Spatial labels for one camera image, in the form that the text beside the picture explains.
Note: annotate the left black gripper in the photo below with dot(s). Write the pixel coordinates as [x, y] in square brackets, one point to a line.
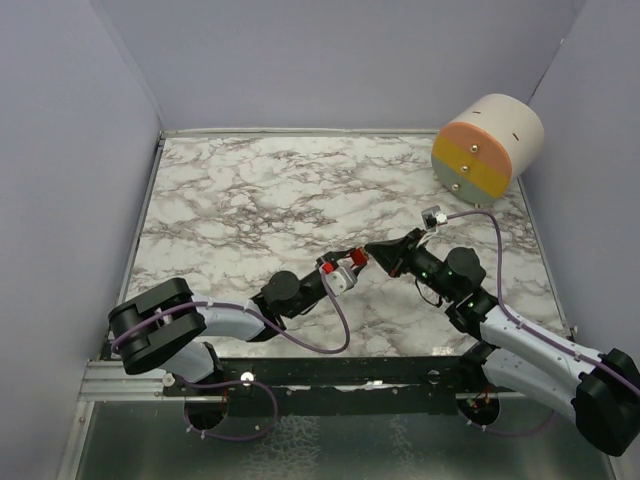
[334, 257]

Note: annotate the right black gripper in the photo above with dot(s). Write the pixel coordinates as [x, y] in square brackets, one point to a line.
[393, 256]

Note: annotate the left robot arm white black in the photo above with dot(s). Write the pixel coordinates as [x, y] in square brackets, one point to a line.
[158, 328]

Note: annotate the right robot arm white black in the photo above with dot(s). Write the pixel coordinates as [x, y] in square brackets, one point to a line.
[598, 393]

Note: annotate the cylindrical drawer box pastel front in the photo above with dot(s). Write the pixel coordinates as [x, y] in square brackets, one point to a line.
[478, 154]

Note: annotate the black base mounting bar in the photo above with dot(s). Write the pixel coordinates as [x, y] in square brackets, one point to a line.
[337, 386]

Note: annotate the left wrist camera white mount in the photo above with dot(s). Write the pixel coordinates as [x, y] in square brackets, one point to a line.
[335, 278]

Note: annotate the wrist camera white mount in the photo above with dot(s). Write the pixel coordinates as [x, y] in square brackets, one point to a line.
[433, 218]
[335, 278]

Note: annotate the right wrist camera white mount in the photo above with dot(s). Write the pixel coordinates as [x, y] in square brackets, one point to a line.
[433, 218]

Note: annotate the aluminium extrusion rail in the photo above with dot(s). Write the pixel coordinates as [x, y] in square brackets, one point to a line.
[106, 381]

